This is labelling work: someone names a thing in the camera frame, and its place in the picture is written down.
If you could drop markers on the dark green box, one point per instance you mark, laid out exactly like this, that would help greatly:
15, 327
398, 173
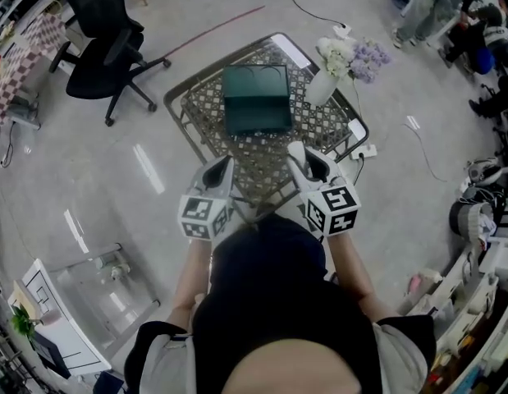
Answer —
255, 101

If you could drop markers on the white desk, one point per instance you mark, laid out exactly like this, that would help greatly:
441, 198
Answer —
60, 335

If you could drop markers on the person's left forearm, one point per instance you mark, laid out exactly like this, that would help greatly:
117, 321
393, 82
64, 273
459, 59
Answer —
192, 273

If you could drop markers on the white adapter block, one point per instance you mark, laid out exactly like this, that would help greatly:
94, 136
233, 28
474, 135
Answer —
355, 129

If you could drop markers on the brown rattan glass-top table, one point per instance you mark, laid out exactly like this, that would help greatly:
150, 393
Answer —
262, 158

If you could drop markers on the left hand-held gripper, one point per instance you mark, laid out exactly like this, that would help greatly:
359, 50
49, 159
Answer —
196, 216

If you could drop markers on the grey fabric bin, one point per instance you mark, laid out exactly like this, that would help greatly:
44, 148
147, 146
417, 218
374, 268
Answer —
469, 220

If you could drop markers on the white power strip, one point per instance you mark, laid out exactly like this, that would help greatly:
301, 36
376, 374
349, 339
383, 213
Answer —
342, 29
363, 152

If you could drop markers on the glass side table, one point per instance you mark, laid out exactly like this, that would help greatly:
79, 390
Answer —
106, 281

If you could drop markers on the red floor tape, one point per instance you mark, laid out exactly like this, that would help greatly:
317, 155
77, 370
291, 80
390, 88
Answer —
214, 30

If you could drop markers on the white shelf unit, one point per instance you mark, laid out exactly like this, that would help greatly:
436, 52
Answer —
471, 322

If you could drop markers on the person's grey and black top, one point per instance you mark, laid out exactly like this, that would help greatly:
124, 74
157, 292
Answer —
163, 363

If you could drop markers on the white helmet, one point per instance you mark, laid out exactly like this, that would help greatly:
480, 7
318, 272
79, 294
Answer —
483, 171

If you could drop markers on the white vase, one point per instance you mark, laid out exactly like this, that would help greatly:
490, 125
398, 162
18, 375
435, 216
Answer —
321, 86

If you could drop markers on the black office chair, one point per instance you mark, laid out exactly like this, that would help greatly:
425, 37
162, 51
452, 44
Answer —
102, 51

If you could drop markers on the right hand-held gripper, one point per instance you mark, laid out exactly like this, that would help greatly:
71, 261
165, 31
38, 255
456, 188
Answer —
335, 212

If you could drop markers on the checkered tablecloth table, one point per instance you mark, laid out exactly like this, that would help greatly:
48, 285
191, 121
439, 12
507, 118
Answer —
19, 64

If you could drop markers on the green potted plant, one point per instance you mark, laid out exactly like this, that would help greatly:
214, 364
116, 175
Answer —
21, 322

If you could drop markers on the white flower bunch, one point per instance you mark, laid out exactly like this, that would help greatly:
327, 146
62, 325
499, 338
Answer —
335, 56

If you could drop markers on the person's right forearm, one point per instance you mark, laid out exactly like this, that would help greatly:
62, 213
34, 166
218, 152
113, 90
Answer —
352, 269

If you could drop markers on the purple flower bunch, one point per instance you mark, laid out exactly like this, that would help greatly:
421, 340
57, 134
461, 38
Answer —
370, 62

